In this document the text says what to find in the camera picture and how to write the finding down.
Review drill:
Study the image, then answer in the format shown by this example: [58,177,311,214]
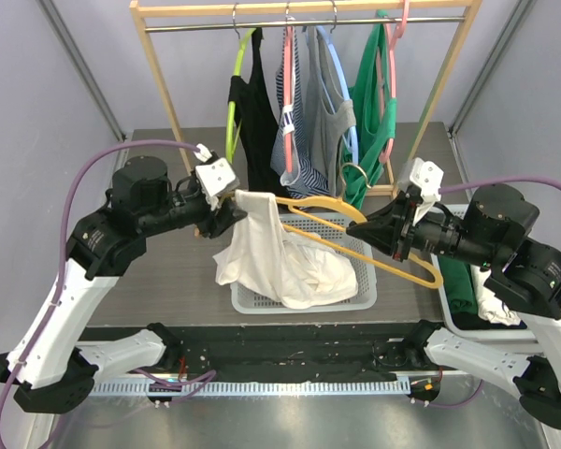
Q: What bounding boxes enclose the yellow plastic hanger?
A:
[219,162,445,289]

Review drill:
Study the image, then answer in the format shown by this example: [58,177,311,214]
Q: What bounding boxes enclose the lime green hanger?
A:
[225,3,255,163]

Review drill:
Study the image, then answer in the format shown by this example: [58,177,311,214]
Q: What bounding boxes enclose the white tank top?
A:
[213,190,358,310]

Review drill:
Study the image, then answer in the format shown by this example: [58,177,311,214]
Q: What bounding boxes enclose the black tank top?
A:
[228,27,288,196]

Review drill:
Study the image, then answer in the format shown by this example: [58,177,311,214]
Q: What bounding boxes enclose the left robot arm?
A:
[14,155,247,414]

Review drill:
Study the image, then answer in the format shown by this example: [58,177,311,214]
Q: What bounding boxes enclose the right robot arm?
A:
[347,183,561,430]

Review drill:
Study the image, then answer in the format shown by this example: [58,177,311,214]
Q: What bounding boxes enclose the blue striped tank top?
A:
[270,27,328,198]

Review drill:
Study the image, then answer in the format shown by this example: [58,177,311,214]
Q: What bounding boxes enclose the green tank top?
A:
[340,24,397,209]

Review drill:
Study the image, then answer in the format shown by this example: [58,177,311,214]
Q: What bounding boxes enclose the pink hanger with green top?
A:
[378,0,411,165]

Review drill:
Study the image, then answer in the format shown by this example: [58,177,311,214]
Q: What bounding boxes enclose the grey tank top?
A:
[304,25,357,200]

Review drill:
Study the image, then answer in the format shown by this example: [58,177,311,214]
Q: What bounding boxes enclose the light blue hanger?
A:
[303,0,360,167]

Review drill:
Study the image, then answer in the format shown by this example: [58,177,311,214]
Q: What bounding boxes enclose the pink hanger with striped top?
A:
[281,2,298,176]

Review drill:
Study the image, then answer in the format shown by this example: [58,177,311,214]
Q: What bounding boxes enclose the white basket centre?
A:
[230,213,377,314]

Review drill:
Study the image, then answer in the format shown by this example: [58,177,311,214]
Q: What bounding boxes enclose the white basket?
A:
[429,203,561,340]
[230,213,377,314]

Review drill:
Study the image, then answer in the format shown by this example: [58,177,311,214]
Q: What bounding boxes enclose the green cloth in basket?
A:
[438,255,478,314]

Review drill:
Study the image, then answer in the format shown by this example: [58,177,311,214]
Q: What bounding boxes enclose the white basket right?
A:
[429,203,561,340]

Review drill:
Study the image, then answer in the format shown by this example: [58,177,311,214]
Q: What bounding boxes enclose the wooden clothes rack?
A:
[129,0,483,239]

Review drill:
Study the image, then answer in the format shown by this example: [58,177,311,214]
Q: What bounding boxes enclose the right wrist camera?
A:
[397,157,444,225]

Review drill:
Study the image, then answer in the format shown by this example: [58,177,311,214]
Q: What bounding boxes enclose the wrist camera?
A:
[194,157,239,210]
[397,157,444,225]

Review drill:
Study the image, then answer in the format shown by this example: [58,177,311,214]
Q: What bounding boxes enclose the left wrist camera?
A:
[194,157,239,210]

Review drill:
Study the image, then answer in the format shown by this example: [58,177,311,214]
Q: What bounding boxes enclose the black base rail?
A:
[74,321,443,384]

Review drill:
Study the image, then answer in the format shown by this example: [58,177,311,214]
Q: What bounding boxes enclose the white slotted cable duct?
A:
[91,377,410,398]

